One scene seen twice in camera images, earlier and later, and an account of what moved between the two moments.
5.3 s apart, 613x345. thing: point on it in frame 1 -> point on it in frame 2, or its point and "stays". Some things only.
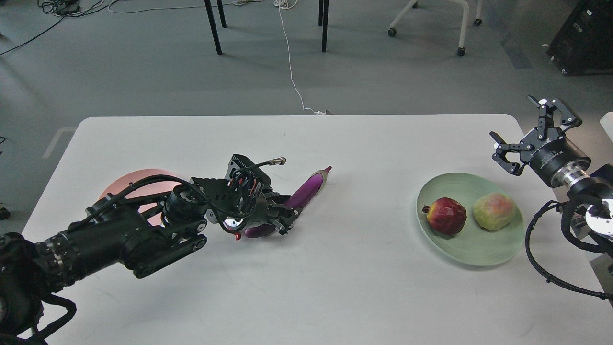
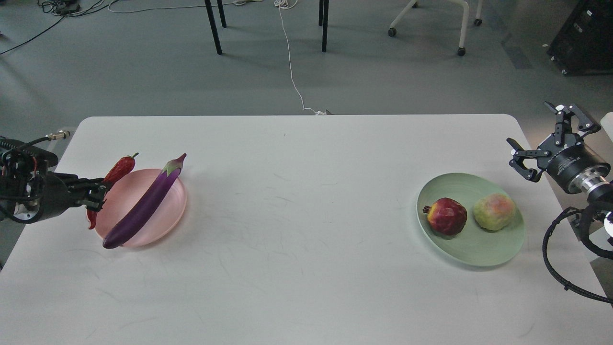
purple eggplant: [302, 195] -> [169, 174]
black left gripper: [253, 208] -> [49, 194]
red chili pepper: [237, 234] -> [121, 169]
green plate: [472, 245] stays
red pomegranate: [446, 216] stays
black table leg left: [213, 23] stays
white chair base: [392, 30] stays
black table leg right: [323, 21] stays
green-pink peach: [493, 211] stays
